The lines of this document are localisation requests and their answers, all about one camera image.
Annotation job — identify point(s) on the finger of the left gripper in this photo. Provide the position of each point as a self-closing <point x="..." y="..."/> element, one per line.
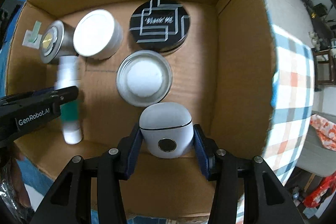
<point x="49" y="95"/>

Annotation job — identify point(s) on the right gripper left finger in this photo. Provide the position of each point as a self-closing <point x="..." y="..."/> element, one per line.
<point x="69" y="198"/>

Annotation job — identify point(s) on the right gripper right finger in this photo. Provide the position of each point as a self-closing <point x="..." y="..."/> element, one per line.
<point x="265" y="198"/>

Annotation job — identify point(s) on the white green spray bottle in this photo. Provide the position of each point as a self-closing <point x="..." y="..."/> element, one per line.
<point x="67" y="76"/>

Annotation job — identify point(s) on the white earbuds case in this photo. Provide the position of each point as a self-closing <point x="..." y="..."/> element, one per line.
<point x="167" y="129"/>

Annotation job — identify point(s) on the grey sofa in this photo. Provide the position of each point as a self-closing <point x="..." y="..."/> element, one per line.
<point x="314" y="157"/>

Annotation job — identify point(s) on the silver tin gold label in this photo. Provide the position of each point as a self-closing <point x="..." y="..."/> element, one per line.
<point x="57" y="41"/>

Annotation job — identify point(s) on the plaid checkered blanket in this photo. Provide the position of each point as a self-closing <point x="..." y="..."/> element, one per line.
<point x="276" y="88"/>

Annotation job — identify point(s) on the orange floral cloth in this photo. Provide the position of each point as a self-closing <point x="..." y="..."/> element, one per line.
<point x="325" y="130"/>

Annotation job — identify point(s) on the white round jar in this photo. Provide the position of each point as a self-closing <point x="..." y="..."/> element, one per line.
<point x="98" y="35"/>

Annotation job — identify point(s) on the silver tin white centre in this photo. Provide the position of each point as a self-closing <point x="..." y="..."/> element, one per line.
<point x="144" y="78"/>

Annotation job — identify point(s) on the dark wooden stool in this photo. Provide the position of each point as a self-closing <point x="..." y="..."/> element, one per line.
<point x="324" y="68"/>

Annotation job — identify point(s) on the black round tin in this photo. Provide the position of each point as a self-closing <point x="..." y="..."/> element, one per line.
<point x="160" y="25"/>

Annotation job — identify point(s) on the cardboard milk box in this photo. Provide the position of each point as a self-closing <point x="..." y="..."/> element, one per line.
<point x="222" y="74"/>

